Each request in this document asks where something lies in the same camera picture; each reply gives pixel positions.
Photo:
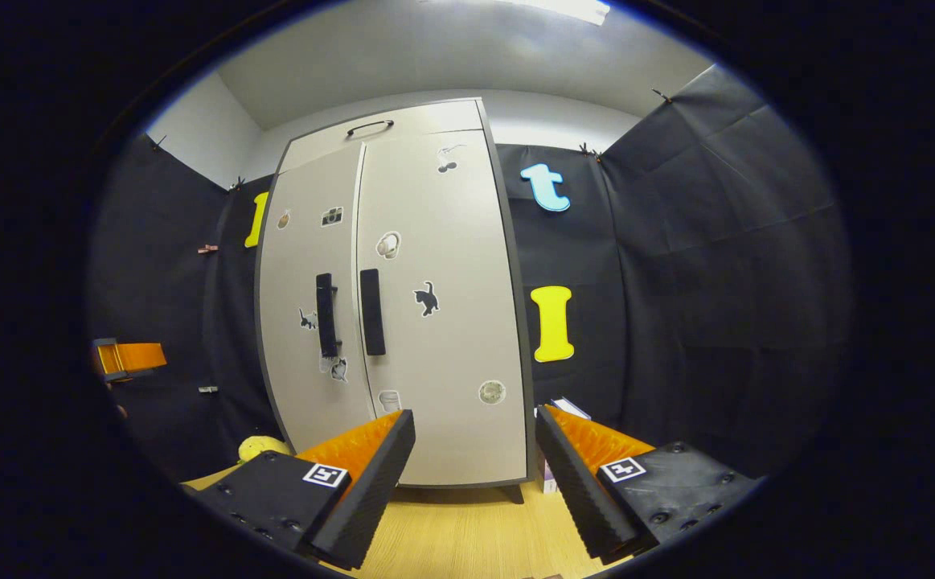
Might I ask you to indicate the white book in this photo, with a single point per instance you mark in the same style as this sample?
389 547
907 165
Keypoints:
572 408

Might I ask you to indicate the white shoe cabinet door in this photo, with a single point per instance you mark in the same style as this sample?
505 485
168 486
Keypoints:
290 362
459 354

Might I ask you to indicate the white cabinet drawer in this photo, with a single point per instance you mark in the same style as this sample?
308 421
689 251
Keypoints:
435 121

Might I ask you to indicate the yellow plush toy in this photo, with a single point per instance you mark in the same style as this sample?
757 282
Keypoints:
262 448

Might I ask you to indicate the black backdrop cloth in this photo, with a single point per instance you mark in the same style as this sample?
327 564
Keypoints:
716 281

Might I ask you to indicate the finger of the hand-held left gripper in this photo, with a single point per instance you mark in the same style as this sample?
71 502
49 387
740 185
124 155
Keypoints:
137 356

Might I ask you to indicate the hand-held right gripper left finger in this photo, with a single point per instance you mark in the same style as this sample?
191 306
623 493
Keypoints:
375 482

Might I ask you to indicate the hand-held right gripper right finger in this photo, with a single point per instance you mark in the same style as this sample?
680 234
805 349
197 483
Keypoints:
576 498

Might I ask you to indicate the ceiling light panel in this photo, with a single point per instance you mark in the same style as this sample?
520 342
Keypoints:
563 8

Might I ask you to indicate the white shoe cabinet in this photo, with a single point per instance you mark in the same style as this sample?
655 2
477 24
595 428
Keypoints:
516 492

